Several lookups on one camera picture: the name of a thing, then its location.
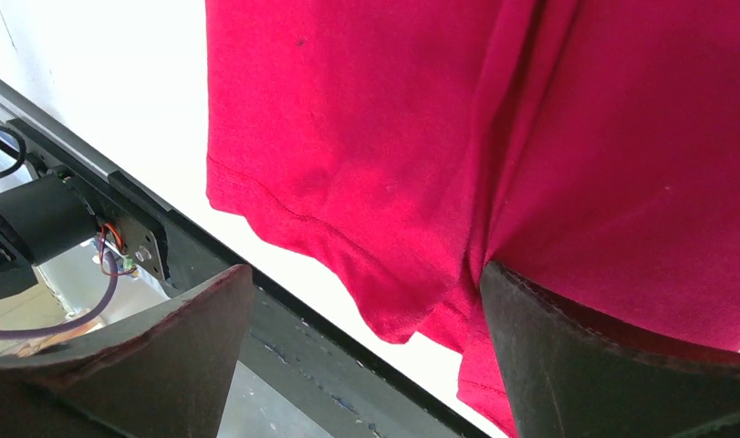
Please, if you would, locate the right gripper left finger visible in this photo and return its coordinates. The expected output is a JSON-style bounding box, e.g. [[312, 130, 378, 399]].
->
[[0, 266, 255, 437]]

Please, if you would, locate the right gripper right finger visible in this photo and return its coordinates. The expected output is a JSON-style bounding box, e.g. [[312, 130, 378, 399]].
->
[[480, 263, 740, 437]]

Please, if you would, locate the red t shirt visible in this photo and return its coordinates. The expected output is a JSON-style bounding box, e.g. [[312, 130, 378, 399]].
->
[[205, 1, 740, 436]]

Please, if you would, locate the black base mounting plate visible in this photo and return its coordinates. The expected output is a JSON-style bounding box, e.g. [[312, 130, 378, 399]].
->
[[0, 80, 481, 437]]

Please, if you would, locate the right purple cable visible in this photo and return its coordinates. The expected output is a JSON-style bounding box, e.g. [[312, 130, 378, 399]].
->
[[0, 247, 120, 343]]

